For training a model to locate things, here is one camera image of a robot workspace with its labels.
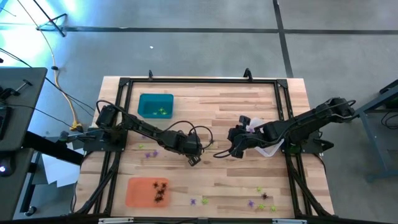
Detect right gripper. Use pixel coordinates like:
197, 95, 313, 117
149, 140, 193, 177
228, 115, 265, 159

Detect black computer mouse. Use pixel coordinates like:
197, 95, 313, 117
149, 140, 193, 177
0, 157, 16, 178

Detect black diagonal bar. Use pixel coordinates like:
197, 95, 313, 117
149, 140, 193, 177
22, 130, 85, 166

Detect dark desk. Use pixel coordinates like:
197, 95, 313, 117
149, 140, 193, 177
0, 147, 35, 222

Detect black floor cable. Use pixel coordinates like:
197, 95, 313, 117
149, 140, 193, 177
0, 46, 100, 113

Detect clear plastic bin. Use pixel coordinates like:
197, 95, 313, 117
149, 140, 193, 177
247, 116, 285, 158

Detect black desk clamp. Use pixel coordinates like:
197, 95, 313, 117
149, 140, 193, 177
0, 79, 34, 101

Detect grey desk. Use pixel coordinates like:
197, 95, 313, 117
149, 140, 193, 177
0, 67, 48, 152

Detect teal plastic bin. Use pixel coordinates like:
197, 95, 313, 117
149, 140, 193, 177
137, 93, 175, 119

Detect black aluminium table frame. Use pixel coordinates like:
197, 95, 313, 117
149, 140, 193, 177
72, 76, 336, 218

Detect yellow floor cable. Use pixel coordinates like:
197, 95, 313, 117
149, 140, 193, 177
17, 0, 84, 132

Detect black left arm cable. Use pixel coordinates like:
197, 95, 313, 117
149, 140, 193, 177
95, 99, 215, 152

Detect blue-grey metal table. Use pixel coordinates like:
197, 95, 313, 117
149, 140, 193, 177
343, 79, 398, 183

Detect orange plastic bin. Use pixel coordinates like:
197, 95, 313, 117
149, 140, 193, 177
125, 177, 171, 209

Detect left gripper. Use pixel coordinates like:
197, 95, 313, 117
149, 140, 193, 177
178, 133, 203, 167

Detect white label strip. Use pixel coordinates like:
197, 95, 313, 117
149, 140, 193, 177
272, 218, 308, 224
98, 217, 134, 224

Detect white paper sheet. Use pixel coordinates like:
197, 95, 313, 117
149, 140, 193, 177
40, 141, 83, 188

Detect black stand base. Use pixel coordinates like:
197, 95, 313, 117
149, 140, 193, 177
32, 0, 68, 38

